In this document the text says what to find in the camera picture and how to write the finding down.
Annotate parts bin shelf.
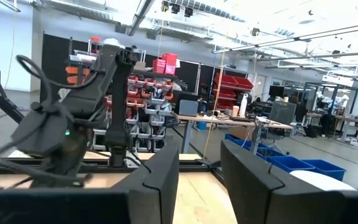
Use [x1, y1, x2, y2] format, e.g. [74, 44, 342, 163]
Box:
[63, 36, 180, 154]

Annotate black monitor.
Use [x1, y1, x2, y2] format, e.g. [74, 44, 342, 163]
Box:
[267, 101, 297, 126]

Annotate black ceiling light cluster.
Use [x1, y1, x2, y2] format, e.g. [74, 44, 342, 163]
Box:
[160, 0, 195, 18]

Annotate black diagonal frame brace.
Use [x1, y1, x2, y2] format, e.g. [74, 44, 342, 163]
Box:
[0, 70, 25, 124]

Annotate blue storage bins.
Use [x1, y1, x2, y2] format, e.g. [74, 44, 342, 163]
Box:
[224, 133, 347, 182]

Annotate small red bins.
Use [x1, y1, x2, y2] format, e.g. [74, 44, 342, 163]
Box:
[152, 52, 179, 76]

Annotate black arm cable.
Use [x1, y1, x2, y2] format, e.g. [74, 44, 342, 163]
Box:
[15, 54, 105, 93]

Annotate grey box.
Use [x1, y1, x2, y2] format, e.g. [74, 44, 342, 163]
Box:
[178, 98, 200, 117]

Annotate yellow hanging cable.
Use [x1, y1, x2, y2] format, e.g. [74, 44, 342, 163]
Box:
[202, 30, 228, 160]

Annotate white bottle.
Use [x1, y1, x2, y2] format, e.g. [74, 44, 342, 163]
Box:
[239, 92, 249, 118]

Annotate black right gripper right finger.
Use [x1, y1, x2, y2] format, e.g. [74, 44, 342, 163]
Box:
[220, 139, 344, 224]

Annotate black overhead frame strut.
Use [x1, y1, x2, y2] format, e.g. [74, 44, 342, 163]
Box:
[126, 0, 157, 37]

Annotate wooden desk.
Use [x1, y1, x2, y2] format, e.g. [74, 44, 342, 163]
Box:
[172, 112, 294, 154]

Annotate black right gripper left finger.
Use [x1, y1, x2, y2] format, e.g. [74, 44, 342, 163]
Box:
[109, 136, 180, 224]

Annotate large red bin rack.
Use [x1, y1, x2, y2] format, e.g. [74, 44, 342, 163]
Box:
[212, 73, 255, 111]

